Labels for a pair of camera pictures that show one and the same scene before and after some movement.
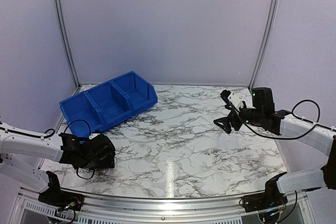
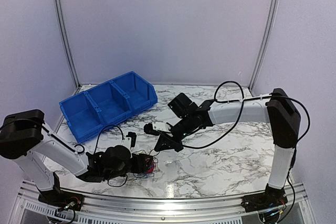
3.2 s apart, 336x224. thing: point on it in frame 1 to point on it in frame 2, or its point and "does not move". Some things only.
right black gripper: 226,121 to 167,145
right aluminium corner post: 273,11 does not move
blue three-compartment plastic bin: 104,105 does not move
